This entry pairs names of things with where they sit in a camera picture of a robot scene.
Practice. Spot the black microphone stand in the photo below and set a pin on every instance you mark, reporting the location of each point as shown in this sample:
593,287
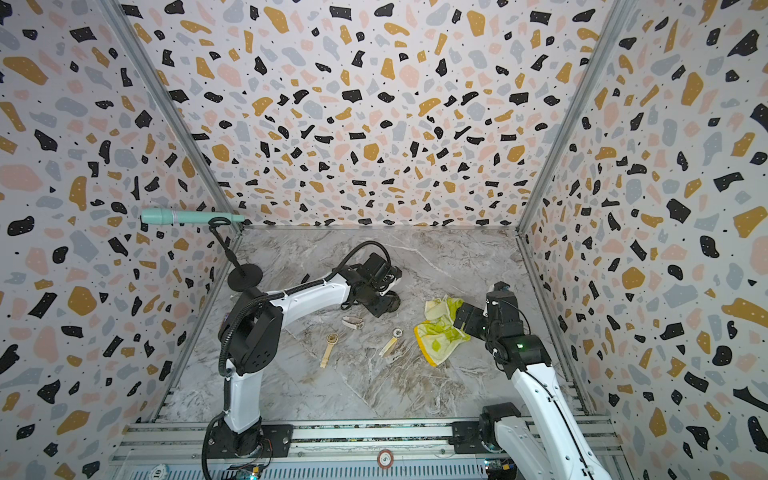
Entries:
242,276

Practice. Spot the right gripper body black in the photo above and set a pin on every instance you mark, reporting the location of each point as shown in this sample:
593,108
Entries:
480,322

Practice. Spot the red white round sticker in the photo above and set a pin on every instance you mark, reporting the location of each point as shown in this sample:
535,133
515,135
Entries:
385,459

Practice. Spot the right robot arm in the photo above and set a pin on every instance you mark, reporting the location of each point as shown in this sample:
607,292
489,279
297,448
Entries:
561,451

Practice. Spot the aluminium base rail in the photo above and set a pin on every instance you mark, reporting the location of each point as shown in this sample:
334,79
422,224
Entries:
342,449

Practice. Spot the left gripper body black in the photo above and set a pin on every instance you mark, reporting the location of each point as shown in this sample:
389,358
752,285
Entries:
372,293

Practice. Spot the black digital watch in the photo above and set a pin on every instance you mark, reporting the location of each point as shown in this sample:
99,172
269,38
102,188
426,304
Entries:
393,301

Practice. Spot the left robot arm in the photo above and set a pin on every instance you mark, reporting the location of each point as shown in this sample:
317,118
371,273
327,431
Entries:
249,340

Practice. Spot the yellow green white cloth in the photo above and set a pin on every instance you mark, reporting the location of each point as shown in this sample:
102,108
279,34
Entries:
437,337

